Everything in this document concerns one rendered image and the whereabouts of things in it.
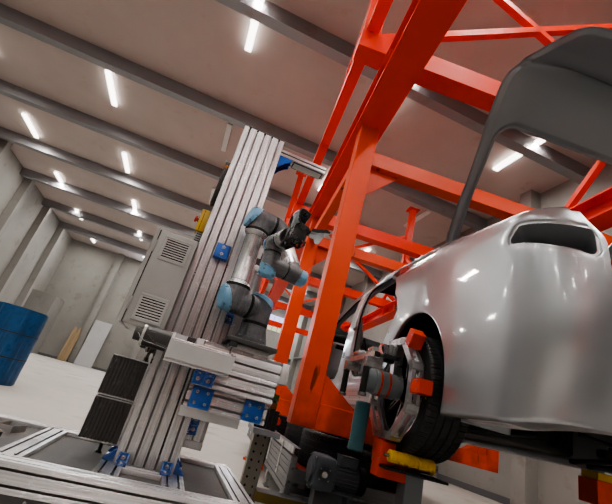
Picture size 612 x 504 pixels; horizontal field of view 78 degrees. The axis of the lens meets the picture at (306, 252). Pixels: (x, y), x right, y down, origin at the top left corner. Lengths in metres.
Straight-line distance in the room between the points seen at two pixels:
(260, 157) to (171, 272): 0.85
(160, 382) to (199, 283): 0.48
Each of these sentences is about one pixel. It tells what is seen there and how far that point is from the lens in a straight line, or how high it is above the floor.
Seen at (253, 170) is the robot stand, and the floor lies 1.76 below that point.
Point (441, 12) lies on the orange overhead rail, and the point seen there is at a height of 2.97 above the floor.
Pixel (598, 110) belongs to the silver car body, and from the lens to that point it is 3.31.
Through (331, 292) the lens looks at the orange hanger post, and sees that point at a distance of 2.75.
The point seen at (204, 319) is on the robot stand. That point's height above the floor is 0.88.
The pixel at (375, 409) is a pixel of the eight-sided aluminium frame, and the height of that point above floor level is 0.72.
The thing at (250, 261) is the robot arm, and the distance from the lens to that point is 1.81.
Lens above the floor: 0.59
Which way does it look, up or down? 22 degrees up
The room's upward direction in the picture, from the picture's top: 15 degrees clockwise
